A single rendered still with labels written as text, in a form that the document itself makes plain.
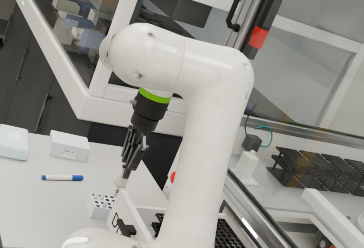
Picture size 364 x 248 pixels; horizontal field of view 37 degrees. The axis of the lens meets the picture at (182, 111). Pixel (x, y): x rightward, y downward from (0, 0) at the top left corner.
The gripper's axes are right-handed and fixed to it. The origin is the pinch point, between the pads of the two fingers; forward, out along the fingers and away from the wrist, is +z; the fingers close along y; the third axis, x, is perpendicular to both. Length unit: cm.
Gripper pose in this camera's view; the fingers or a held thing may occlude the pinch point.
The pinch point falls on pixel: (123, 175)
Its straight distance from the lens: 162.5
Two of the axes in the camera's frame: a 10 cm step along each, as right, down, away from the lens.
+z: -3.6, 8.8, 3.1
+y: 3.3, 4.4, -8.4
